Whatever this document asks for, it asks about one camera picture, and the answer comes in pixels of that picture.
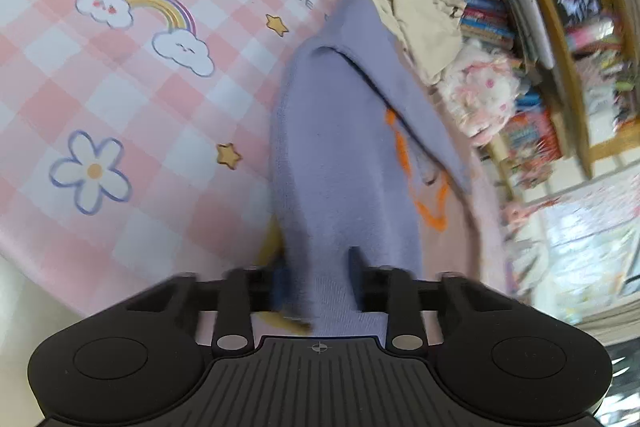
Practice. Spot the pink checked printed mat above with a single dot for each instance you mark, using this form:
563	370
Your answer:
150	107

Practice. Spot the red picture books pile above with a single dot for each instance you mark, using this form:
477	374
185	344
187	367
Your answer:
530	142

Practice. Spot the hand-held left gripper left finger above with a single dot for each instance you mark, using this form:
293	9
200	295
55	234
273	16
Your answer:
281	289

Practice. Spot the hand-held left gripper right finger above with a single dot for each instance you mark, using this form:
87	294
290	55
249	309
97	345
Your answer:
356	279

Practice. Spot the purple sweater with orange star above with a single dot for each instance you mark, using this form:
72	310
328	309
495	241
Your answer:
340	157

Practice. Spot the yellow cloth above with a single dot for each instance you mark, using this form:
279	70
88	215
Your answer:
272	252

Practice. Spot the wooden bookshelf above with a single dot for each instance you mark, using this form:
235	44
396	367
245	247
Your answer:
555	32

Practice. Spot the white and pink plush toy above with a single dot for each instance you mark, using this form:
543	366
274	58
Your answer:
482	89

